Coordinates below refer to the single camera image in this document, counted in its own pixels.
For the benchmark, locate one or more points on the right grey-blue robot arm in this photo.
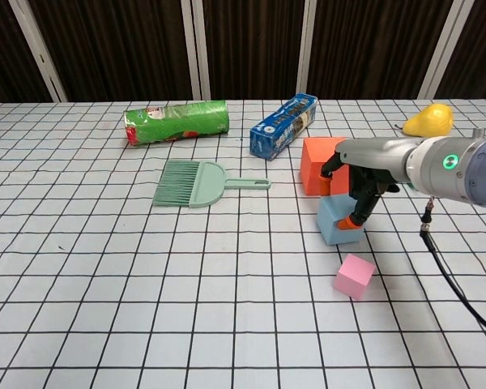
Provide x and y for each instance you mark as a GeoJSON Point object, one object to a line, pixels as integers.
{"type": "Point", "coordinates": [470, 170]}

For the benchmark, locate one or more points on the white checkered tablecloth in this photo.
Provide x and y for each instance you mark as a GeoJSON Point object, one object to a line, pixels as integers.
{"type": "Point", "coordinates": [105, 304]}

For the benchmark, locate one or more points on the green hand brush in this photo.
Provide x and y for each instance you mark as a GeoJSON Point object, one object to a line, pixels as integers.
{"type": "Point", "coordinates": [198, 184]}

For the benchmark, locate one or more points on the orange foam cube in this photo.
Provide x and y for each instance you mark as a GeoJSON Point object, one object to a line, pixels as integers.
{"type": "Point", "coordinates": [312, 174]}

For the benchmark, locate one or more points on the blue cookie box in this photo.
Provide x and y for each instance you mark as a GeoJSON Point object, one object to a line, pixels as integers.
{"type": "Point", "coordinates": [283, 127]}

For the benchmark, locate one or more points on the blue foam cube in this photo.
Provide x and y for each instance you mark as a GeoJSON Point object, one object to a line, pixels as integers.
{"type": "Point", "coordinates": [330, 221]}

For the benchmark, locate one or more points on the green chip can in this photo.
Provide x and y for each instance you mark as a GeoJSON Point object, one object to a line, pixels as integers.
{"type": "Point", "coordinates": [178, 121]}

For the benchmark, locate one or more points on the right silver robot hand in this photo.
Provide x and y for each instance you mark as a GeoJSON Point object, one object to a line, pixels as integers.
{"type": "Point", "coordinates": [372, 158]}

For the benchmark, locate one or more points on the yellow toy pear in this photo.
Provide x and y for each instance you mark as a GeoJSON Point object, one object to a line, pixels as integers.
{"type": "Point", "coordinates": [429, 121]}

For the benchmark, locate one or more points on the pink foam cube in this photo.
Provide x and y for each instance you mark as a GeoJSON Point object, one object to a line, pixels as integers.
{"type": "Point", "coordinates": [352, 277]}

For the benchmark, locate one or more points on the dark folding partition screen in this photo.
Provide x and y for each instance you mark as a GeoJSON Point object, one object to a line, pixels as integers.
{"type": "Point", "coordinates": [117, 48]}

